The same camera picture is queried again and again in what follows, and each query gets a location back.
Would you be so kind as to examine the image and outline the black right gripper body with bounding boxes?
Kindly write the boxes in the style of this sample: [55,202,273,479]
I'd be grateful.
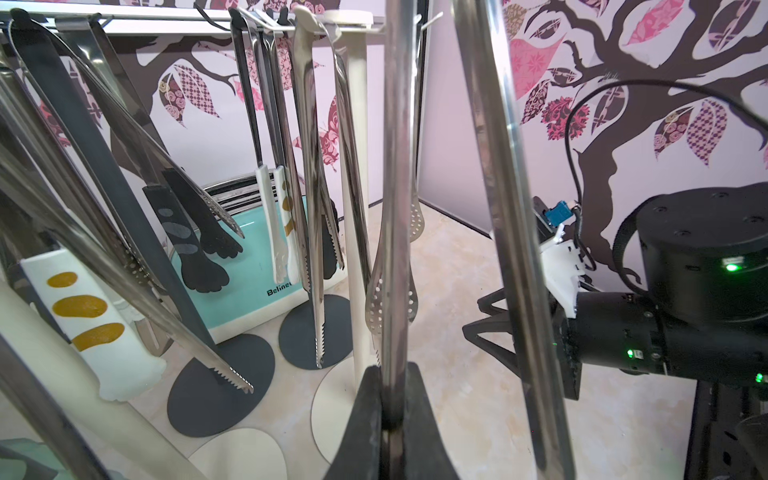
[552,292,767,401]

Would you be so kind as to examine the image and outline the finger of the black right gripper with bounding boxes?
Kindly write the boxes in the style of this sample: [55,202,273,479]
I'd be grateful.
[462,289,520,376]

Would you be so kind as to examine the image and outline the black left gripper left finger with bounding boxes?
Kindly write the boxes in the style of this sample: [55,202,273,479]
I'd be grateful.
[324,366,382,480]

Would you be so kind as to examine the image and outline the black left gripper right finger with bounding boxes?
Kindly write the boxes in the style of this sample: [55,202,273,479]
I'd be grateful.
[398,362,459,480]

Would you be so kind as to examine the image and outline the slim steel tongs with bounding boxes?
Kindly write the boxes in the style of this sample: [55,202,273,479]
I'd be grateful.
[379,1,576,479]

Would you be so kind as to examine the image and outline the cream utensil rack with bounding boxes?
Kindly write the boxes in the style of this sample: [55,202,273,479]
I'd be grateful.
[1,283,287,479]
[311,10,376,462]

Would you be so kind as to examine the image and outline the short steel tongs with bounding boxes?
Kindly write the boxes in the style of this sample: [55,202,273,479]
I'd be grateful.
[364,179,427,337]

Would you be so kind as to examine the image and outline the grey utensil rack stand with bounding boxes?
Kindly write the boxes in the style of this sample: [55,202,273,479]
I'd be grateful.
[8,9,275,438]

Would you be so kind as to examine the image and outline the white handled tongs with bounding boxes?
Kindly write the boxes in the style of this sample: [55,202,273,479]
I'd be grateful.
[20,249,166,401]

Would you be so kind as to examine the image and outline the long steel tongs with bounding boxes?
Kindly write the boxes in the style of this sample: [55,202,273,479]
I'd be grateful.
[292,5,346,369]

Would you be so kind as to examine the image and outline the grey utensil rack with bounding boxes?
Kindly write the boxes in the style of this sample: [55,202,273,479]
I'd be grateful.
[243,17,349,370]

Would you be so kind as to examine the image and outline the black silicone tip tongs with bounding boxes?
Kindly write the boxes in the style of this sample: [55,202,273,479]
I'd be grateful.
[55,17,242,293]

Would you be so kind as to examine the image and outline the green silicone tip tongs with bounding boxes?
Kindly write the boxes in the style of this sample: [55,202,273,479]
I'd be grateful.
[1,439,59,479]

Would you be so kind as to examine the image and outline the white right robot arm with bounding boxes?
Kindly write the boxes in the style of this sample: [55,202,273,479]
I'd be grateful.
[536,183,767,479]

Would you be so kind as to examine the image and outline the mint green toaster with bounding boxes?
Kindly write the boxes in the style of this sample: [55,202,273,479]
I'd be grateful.
[170,173,349,345]

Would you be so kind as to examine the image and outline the aluminium frame rail back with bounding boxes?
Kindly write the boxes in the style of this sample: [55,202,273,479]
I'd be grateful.
[1,1,385,36]

